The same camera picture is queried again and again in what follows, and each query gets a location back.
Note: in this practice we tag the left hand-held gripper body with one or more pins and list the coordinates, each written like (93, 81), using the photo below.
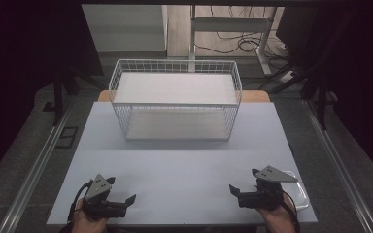
(98, 189)

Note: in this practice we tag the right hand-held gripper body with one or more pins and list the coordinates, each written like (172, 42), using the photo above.
(265, 194)

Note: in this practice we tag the person's right hand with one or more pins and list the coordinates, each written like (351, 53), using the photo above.
(277, 220)

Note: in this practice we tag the person's left hand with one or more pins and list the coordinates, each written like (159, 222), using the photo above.
(85, 223)

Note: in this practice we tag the black metal stand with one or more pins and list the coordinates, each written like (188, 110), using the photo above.
(58, 97)
(320, 93)

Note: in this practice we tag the white cabinet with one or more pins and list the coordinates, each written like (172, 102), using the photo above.
(126, 29)

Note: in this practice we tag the black rectangular floor bracket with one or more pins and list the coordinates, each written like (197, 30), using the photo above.
(67, 137)

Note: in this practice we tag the aluminium floor rail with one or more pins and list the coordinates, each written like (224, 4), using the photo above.
(35, 168)
(336, 161)

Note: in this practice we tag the white metal desk frame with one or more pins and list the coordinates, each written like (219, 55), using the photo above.
(230, 24)

